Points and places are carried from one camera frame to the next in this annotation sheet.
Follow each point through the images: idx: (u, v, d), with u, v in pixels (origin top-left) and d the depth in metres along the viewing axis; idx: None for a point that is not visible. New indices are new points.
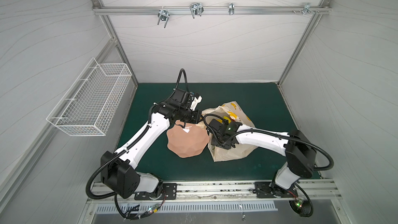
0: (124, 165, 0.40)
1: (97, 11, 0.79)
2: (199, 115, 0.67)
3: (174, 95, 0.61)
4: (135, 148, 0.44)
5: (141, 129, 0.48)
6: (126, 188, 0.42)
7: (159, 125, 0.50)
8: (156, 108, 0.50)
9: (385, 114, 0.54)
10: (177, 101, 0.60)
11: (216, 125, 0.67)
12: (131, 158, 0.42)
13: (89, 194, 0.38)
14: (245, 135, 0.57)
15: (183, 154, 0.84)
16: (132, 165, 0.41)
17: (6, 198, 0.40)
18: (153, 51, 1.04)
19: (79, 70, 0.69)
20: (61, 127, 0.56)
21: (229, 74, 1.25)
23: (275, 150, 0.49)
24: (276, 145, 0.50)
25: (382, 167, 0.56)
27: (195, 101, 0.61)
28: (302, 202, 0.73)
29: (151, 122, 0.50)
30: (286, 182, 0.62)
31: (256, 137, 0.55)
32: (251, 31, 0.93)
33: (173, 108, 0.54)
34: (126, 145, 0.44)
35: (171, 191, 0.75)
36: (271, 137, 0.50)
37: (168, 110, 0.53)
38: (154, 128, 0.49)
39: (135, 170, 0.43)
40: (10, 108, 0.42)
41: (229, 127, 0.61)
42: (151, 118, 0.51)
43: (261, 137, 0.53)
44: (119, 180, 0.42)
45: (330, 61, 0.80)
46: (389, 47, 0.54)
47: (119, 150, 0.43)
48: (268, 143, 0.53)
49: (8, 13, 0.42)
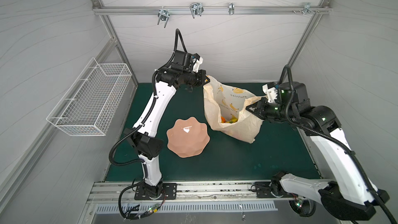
0: (144, 136, 0.45)
1: (97, 11, 0.79)
2: (202, 75, 0.65)
3: (174, 59, 0.57)
4: (150, 120, 0.47)
5: (149, 102, 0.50)
6: (152, 152, 0.50)
7: (165, 94, 0.50)
8: (158, 75, 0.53)
9: (384, 113, 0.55)
10: (179, 64, 0.57)
11: (301, 94, 0.43)
12: (149, 130, 0.46)
13: (114, 163, 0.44)
14: (335, 149, 0.39)
15: (183, 154, 0.84)
16: (152, 136, 0.46)
17: (6, 197, 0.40)
18: (153, 51, 1.04)
19: (79, 70, 0.69)
20: (62, 127, 0.56)
21: (229, 74, 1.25)
23: (343, 187, 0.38)
24: (356, 192, 0.38)
25: (382, 167, 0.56)
27: (196, 62, 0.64)
28: (302, 202, 0.73)
29: (156, 93, 0.50)
30: (290, 187, 0.62)
31: (343, 162, 0.39)
32: (251, 31, 0.93)
33: (176, 72, 0.51)
34: (140, 120, 0.48)
35: (171, 191, 0.75)
36: (359, 181, 0.37)
37: (172, 75, 0.51)
38: (161, 98, 0.49)
39: (156, 138, 0.49)
40: (10, 107, 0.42)
41: (323, 117, 0.39)
42: (155, 89, 0.51)
43: (350, 168, 0.38)
44: (144, 146, 0.51)
45: (330, 61, 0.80)
46: (389, 47, 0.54)
47: (136, 125, 0.47)
48: (349, 183, 0.39)
49: (8, 13, 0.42)
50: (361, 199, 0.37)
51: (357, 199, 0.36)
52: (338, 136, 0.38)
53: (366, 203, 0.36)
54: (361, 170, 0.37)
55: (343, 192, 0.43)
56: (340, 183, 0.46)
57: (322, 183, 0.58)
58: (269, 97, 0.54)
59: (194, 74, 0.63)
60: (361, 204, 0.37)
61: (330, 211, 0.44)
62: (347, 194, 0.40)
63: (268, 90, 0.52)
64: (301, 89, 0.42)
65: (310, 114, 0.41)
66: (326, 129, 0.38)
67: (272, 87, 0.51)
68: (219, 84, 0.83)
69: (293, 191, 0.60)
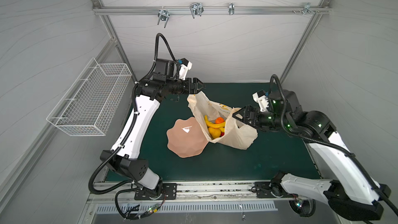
0: (124, 160, 0.40)
1: (97, 11, 0.79)
2: (189, 84, 0.60)
3: (156, 69, 0.52)
4: (130, 140, 0.42)
5: (129, 119, 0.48)
6: (136, 174, 0.44)
7: (147, 109, 0.45)
8: (139, 88, 0.47)
9: (384, 113, 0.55)
10: (161, 74, 0.52)
11: (293, 102, 0.42)
12: (130, 152, 0.41)
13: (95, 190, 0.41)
14: (336, 153, 0.39)
15: (183, 154, 0.84)
16: (133, 157, 0.40)
17: (6, 198, 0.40)
18: (153, 51, 1.04)
19: (79, 70, 0.69)
20: (61, 127, 0.56)
21: (229, 74, 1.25)
23: (350, 189, 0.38)
24: (363, 194, 0.38)
25: (382, 167, 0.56)
27: (183, 68, 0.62)
28: (302, 202, 0.73)
29: (137, 109, 0.45)
30: (292, 187, 0.62)
31: (346, 166, 0.39)
32: (251, 31, 0.94)
33: (158, 84, 0.47)
34: (119, 142, 0.42)
35: (171, 191, 0.75)
36: (363, 181, 0.37)
37: (154, 87, 0.47)
38: (142, 114, 0.45)
39: (137, 159, 0.42)
40: (10, 107, 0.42)
41: (320, 123, 0.39)
42: (136, 104, 0.46)
43: (353, 171, 0.38)
44: (127, 172, 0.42)
45: (330, 61, 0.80)
46: (389, 47, 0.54)
47: (115, 148, 0.42)
48: (354, 185, 0.39)
49: (8, 13, 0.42)
50: (369, 200, 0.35)
51: (367, 201, 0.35)
52: (336, 140, 0.38)
53: (373, 202, 0.37)
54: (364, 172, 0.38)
55: (350, 193, 0.43)
56: (346, 185, 0.45)
57: (325, 183, 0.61)
58: (260, 105, 0.53)
59: (180, 81, 0.58)
60: (368, 204, 0.37)
61: (336, 211, 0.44)
62: (355, 195, 0.40)
63: (259, 99, 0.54)
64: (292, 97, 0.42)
65: (305, 122, 0.41)
66: (324, 136, 0.38)
67: (263, 96, 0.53)
68: (207, 99, 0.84)
69: (295, 191, 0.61)
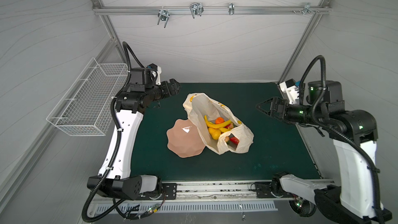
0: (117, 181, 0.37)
1: (97, 11, 0.79)
2: (167, 86, 0.61)
3: (132, 80, 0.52)
4: (118, 159, 0.39)
5: (114, 137, 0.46)
6: (131, 194, 0.41)
7: (131, 123, 0.43)
8: (117, 103, 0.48)
9: (385, 113, 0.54)
10: (138, 84, 0.50)
11: (335, 94, 0.38)
12: (120, 172, 0.38)
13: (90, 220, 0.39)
14: (359, 159, 0.34)
15: (182, 154, 0.84)
16: (125, 176, 0.38)
17: (6, 198, 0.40)
18: (152, 51, 1.03)
19: (79, 70, 0.69)
20: (61, 127, 0.56)
21: (229, 74, 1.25)
23: (347, 197, 0.38)
24: (359, 205, 0.36)
25: (382, 167, 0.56)
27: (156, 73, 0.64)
28: (302, 202, 0.73)
29: (121, 126, 0.42)
30: (289, 187, 0.62)
31: (361, 174, 0.35)
32: (251, 31, 0.94)
33: (138, 94, 0.45)
34: (107, 165, 0.39)
35: (171, 191, 0.75)
36: (368, 196, 0.35)
37: (134, 99, 0.45)
38: (126, 129, 0.42)
39: (130, 178, 0.39)
40: (10, 107, 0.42)
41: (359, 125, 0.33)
42: (118, 121, 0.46)
43: (364, 182, 0.35)
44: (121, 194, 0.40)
45: (330, 60, 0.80)
46: (389, 47, 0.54)
47: (103, 170, 0.39)
48: (355, 194, 0.37)
49: (8, 13, 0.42)
50: (361, 212, 0.36)
51: (357, 213, 0.36)
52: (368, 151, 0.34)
53: (364, 218, 0.34)
54: (378, 187, 0.35)
55: (344, 200, 0.39)
56: (345, 192, 0.39)
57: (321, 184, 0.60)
58: (288, 96, 0.48)
59: (157, 87, 0.57)
60: (358, 216, 0.35)
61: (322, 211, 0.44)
62: (349, 204, 0.38)
63: (287, 89, 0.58)
64: (335, 88, 0.37)
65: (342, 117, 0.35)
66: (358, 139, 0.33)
67: (292, 87, 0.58)
68: (205, 97, 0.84)
69: (290, 190, 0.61)
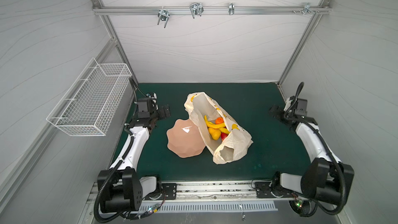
0: (126, 171, 0.41)
1: (97, 11, 0.79)
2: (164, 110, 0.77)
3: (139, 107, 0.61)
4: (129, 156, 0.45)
5: (127, 142, 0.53)
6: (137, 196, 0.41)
7: (141, 133, 0.53)
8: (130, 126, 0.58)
9: (384, 113, 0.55)
10: (144, 111, 0.64)
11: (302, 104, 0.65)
12: (130, 164, 0.43)
13: (98, 219, 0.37)
14: (307, 128, 0.55)
15: (183, 154, 0.84)
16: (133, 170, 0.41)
17: (6, 198, 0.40)
18: (152, 51, 1.03)
19: (79, 70, 0.69)
20: (61, 127, 0.56)
21: (229, 74, 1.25)
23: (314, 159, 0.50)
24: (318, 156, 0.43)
25: (381, 167, 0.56)
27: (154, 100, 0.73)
28: (302, 202, 0.73)
29: (133, 133, 0.53)
30: (286, 182, 0.63)
31: (311, 137, 0.52)
32: (251, 31, 0.94)
33: (146, 119, 0.59)
34: (120, 156, 0.45)
35: (171, 191, 0.75)
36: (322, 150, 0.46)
37: (144, 122, 0.58)
38: (138, 136, 0.52)
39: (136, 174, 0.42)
40: (10, 108, 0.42)
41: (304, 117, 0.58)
42: (132, 131, 0.54)
43: (314, 140, 0.50)
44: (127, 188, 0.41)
45: (330, 60, 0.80)
46: (389, 47, 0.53)
47: (115, 163, 0.43)
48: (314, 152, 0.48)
49: (8, 13, 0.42)
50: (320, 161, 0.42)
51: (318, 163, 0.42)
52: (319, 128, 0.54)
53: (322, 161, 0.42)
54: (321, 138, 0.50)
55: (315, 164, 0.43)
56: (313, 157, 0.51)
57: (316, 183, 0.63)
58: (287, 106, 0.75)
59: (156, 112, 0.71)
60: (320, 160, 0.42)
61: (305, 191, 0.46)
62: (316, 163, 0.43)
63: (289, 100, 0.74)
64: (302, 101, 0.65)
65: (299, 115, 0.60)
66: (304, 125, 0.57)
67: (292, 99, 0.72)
68: (205, 97, 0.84)
69: (287, 184, 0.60)
